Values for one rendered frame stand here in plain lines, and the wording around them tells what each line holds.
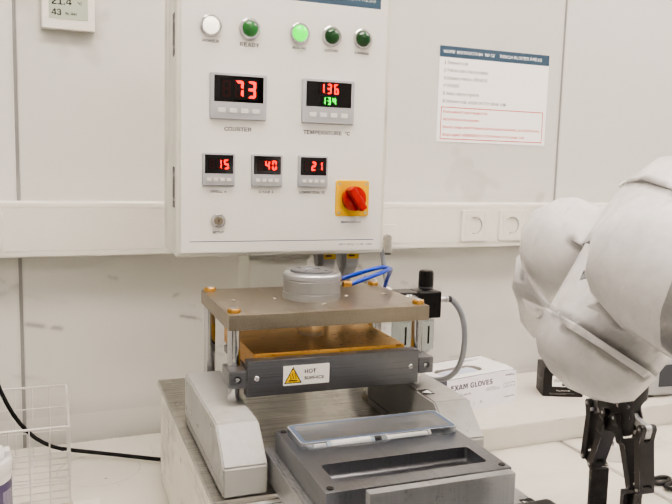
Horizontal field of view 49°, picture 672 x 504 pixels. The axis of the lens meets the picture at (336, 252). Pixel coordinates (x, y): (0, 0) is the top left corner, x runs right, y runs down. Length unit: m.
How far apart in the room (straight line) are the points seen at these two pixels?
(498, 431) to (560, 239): 0.83
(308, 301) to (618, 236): 0.53
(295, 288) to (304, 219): 0.18
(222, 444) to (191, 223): 0.37
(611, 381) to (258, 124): 0.67
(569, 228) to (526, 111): 1.13
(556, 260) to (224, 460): 0.41
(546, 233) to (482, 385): 0.89
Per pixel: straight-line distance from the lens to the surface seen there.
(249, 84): 1.10
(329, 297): 0.98
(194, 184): 1.09
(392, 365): 0.97
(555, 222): 0.71
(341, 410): 1.12
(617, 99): 2.00
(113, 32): 1.48
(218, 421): 0.87
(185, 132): 1.08
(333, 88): 1.14
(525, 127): 1.82
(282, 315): 0.91
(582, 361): 0.61
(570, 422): 1.60
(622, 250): 0.53
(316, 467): 0.76
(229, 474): 0.84
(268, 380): 0.91
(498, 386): 1.61
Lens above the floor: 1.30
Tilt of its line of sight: 7 degrees down
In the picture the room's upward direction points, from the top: 2 degrees clockwise
